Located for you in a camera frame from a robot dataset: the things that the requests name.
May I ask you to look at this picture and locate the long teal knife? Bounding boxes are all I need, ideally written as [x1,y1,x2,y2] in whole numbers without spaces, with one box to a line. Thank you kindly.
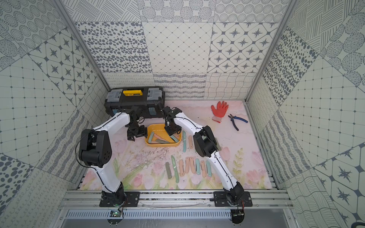
[182,131,187,153]

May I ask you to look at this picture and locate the yellow plastic storage box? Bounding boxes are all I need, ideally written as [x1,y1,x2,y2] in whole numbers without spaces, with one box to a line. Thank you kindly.
[145,123,183,147]

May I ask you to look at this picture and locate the pale pink knife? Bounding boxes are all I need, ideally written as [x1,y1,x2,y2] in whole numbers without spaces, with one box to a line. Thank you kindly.
[184,157,190,174]

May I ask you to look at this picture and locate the grey green knife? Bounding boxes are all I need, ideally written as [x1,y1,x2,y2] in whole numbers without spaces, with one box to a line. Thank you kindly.
[165,162,172,179]

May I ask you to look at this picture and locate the light teal knife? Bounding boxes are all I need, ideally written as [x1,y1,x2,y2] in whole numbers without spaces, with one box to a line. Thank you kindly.
[195,159,201,175]

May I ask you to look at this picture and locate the beige pink knife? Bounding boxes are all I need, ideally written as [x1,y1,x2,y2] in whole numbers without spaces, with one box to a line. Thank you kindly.
[179,160,185,177]

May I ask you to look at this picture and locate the long green knife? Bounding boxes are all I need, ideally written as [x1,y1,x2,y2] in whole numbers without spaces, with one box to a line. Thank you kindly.
[171,155,179,183]

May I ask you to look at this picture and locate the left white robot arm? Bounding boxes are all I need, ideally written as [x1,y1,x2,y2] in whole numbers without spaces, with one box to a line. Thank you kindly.
[78,106,147,206]

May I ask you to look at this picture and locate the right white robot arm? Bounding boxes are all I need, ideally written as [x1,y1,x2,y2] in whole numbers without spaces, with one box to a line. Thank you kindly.
[161,106,244,206]

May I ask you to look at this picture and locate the black plastic toolbox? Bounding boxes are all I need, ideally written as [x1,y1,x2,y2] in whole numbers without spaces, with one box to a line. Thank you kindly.
[104,86,165,118]

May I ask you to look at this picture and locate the floral pink table mat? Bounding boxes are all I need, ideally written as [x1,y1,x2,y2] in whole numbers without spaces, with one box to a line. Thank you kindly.
[78,100,273,191]

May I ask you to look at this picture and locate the red work glove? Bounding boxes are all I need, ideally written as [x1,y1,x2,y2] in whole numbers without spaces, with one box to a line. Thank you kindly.
[211,101,229,123]

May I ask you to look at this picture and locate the blue handled pliers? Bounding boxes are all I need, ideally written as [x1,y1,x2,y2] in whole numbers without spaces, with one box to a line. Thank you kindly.
[228,113,249,132]

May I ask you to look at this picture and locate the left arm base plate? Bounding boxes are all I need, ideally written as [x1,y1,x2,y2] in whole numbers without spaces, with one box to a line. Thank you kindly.
[99,191,141,207]

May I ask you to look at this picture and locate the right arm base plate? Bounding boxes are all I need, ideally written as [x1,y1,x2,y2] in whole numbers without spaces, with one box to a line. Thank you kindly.
[210,192,253,207]

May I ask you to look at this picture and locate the aluminium frame rail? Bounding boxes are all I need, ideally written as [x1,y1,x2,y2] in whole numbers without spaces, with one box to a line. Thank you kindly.
[60,189,294,210]

